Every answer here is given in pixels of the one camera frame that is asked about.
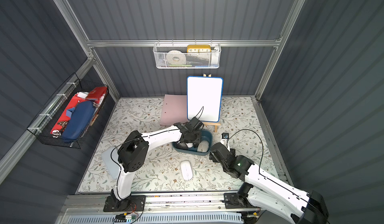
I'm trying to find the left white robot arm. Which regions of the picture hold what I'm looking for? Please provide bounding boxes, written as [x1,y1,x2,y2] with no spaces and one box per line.
[103,117,204,213]

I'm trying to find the black wire side basket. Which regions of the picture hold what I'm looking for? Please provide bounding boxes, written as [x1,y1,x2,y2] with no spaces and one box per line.
[27,75,109,149]

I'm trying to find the red package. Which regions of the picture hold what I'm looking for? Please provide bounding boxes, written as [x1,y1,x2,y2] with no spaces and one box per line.
[50,86,108,138]

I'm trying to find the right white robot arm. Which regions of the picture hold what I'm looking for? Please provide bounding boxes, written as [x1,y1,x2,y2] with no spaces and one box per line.
[211,143,329,224]

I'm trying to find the white tape roll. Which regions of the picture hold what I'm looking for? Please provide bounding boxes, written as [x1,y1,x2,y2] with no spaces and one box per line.
[166,50,186,65]

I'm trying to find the floral table mat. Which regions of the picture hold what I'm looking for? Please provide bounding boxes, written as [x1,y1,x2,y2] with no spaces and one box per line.
[78,97,285,194]

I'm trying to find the white wire wall basket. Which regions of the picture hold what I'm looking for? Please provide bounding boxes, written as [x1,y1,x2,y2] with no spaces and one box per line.
[153,43,222,69]

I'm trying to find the light grey white mouse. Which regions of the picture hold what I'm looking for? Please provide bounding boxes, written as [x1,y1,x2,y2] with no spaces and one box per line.
[197,140,210,153]

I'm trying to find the teal plastic storage box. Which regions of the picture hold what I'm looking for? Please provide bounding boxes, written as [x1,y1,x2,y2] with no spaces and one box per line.
[172,130,213,156]

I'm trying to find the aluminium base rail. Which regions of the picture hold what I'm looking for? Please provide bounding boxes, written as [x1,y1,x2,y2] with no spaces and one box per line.
[55,189,316,224]

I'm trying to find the yellow clock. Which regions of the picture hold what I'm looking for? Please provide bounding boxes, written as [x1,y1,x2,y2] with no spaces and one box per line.
[187,44,212,54]

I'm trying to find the pink paper folder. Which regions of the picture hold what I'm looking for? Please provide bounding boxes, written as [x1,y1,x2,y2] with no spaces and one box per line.
[160,95,188,126]

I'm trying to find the light blue grey pad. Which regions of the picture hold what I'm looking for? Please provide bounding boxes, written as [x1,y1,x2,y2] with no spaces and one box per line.
[101,147,122,181]

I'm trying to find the white board blue frame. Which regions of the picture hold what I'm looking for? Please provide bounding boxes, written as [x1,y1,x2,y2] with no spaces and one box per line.
[186,75,224,123]

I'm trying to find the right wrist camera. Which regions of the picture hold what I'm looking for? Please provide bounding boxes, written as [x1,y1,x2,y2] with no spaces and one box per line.
[221,133,230,151]

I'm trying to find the black mouse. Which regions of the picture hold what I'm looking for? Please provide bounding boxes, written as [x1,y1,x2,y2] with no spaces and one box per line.
[175,142,188,150]

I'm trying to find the navy blue pouch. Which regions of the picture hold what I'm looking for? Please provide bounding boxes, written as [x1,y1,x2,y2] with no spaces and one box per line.
[62,101,96,143]

